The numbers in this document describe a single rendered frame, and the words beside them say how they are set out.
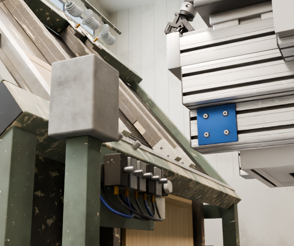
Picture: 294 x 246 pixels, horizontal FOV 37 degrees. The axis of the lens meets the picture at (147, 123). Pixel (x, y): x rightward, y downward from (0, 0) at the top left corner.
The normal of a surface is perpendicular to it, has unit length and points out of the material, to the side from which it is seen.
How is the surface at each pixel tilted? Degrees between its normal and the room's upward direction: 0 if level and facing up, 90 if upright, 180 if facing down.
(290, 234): 90
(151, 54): 90
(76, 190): 90
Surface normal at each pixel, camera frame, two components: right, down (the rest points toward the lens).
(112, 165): -0.42, -0.25
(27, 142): 0.91, -0.12
